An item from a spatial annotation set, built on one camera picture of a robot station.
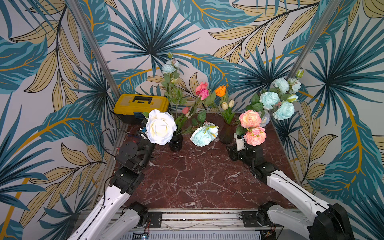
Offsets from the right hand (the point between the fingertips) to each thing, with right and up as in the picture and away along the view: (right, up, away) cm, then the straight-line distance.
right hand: (230, 145), depth 82 cm
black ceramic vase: (-31, 0, +8) cm, 32 cm away
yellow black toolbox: (-61, +22, +17) cm, 67 cm away
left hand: (-34, +13, -22) cm, 43 cm away
